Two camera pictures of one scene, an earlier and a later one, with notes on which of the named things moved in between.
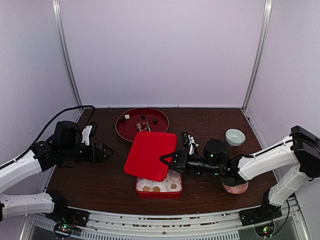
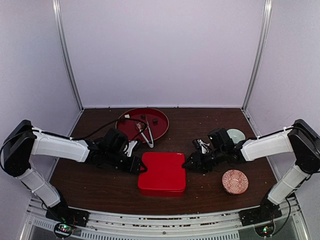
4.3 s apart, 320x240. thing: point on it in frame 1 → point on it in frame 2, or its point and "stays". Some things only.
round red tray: x=140 y=119 stays
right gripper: x=181 y=157 → x=197 y=163
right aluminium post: x=260 y=55 stays
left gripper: x=98 y=156 → x=131 y=167
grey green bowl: x=234 y=137 stays
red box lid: x=144 y=161 → x=164 y=171
